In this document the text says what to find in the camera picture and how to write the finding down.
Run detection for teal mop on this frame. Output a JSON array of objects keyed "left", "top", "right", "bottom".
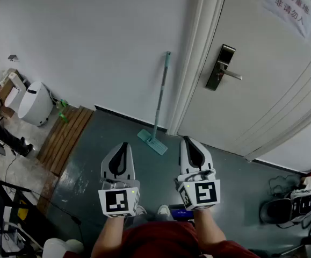
[{"left": 136, "top": 51, "right": 171, "bottom": 156}]

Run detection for blue screen device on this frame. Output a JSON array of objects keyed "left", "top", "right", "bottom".
[{"left": 168, "top": 204, "right": 195, "bottom": 221}]

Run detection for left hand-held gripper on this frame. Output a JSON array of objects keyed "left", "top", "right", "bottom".
[{"left": 98, "top": 142, "right": 141, "bottom": 219}]

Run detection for grey trousers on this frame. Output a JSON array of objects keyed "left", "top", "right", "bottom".
[{"left": 128, "top": 211, "right": 172, "bottom": 227}]

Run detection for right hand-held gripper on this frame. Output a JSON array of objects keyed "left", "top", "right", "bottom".
[{"left": 173, "top": 135, "right": 222, "bottom": 211}]

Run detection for metal door lock handle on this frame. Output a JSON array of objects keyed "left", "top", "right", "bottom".
[{"left": 205, "top": 44, "right": 243, "bottom": 91}]

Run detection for white cylindrical appliance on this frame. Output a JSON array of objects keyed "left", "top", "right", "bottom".
[{"left": 17, "top": 81, "right": 54, "bottom": 127}]

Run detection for black chair seat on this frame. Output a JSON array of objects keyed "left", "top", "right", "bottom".
[{"left": 259, "top": 197, "right": 295, "bottom": 225}]

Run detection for white paper sign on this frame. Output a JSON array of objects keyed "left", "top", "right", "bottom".
[{"left": 261, "top": 0, "right": 311, "bottom": 40}]

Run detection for person's right white shoe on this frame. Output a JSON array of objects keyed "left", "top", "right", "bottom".
[{"left": 157, "top": 204, "right": 171, "bottom": 216}]

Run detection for person's left forearm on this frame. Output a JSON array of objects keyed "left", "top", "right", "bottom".
[{"left": 90, "top": 215, "right": 133, "bottom": 258}]

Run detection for white rounded container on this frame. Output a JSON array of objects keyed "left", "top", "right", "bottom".
[{"left": 42, "top": 238, "right": 85, "bottom": 258}]

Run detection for cardboard box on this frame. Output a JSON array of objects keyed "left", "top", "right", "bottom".
[{"left": 0, "top": 68, "right": 24, "bottom": 118}]

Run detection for wooden slatted board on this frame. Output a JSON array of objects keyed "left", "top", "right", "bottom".
[{"left": 36, "top": 105, "right": 95, "bottom": 177}]

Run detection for person's right forearm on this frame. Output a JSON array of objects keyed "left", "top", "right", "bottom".
[{"left": 191, "top": 207, "right": 227, "bottom": 255}]

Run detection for black floor cable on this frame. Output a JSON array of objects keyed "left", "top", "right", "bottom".
[{"left": 4, "top": 149, "right": 18, "bottom": 188}]

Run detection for white door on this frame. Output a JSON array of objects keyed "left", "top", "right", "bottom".
[{"left": 176, "top": 0, "right": 311, "bottom": 158}]

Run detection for red shirt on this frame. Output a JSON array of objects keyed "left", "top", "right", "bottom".
[{"left": 63, "top": 220, "right": 261, "bottom": 258}]

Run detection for black tangled cable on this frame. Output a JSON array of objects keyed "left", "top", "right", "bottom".
[{"left": 267, "top": 175, "right": 301, "bottom": 196}]

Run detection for white door frame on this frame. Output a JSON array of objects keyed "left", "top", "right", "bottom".
[{"left": 167, "top": 0, "right": 229, "bottom": 137}]

